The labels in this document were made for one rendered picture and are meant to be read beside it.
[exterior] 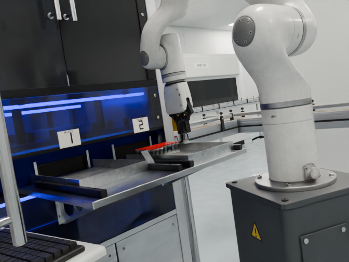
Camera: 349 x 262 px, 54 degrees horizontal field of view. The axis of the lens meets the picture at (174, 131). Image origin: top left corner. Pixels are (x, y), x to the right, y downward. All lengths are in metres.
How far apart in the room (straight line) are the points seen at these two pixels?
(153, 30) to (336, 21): 1.72
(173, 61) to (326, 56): 1.63
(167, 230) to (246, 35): 1.07
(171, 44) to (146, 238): 0.83
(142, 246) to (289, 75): 1.01
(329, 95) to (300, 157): 1.80
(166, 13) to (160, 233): 0.95
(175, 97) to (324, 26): 1.67
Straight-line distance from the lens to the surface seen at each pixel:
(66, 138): 1.29
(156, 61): 1.10
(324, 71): 2.62
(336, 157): 2.66
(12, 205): 0.67
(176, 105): 1.15
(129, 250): 1.50
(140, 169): 1.15
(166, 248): 1.64
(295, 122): 0.82
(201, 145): 1.43
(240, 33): 0.79
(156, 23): 1.10
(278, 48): 0.78
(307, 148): 0.84
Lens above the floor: 1.09
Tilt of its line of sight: 5 degrees down
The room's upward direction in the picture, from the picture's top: 8 degrees counter-clockwise
